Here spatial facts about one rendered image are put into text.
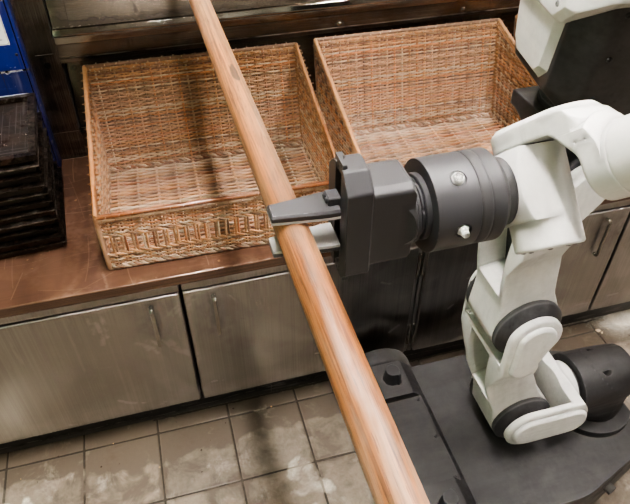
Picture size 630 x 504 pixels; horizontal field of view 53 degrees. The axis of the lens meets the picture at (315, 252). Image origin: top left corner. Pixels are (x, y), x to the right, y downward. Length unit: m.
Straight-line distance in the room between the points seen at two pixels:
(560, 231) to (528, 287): 0.61
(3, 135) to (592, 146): 1.25
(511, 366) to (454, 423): 0.42
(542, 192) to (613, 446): 1.22
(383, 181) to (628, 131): 0.19
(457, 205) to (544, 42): 0.42
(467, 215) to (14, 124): 1.20
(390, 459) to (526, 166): 0.31
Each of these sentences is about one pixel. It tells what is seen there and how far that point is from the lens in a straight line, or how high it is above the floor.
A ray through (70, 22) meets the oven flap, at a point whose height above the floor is 0.96.
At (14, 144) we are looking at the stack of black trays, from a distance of 1.49.
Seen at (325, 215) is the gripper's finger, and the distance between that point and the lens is 0.53.
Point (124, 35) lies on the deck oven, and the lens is 1.71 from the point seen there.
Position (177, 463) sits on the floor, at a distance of 1.81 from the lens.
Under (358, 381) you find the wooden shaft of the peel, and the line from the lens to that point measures 0.42.
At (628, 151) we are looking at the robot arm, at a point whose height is 1.29.
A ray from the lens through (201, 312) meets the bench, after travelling 1.52.
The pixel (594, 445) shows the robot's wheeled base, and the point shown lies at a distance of 1.75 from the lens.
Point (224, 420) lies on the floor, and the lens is 1.86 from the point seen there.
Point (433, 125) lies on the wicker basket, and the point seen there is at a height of 0.59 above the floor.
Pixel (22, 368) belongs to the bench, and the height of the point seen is 0.38.
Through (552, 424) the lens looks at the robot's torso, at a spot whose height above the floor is 0.30.
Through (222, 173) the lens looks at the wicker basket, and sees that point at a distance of 1.69.
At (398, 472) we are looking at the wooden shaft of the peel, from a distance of 0.39.
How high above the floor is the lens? 1.55
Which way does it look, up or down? 42 degrees down
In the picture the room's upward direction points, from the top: straight up
